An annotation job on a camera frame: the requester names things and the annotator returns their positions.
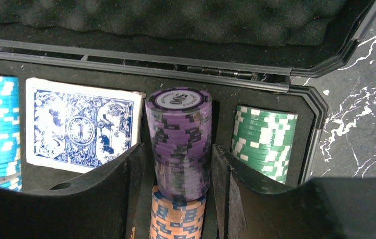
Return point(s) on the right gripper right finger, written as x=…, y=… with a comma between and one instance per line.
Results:
x=250, y=205

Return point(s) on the green blue chip row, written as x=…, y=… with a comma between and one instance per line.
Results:
x=263, y=139

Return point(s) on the blue playing card deck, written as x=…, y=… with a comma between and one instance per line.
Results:
x=79, y=128

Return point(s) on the black poker set case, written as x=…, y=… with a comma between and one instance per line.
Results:
x=225, y=45

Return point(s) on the purple poker chip stack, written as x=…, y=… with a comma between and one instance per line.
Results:
x=180, y=127

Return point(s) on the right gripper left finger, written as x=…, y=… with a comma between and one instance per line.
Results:
x=99, y=204

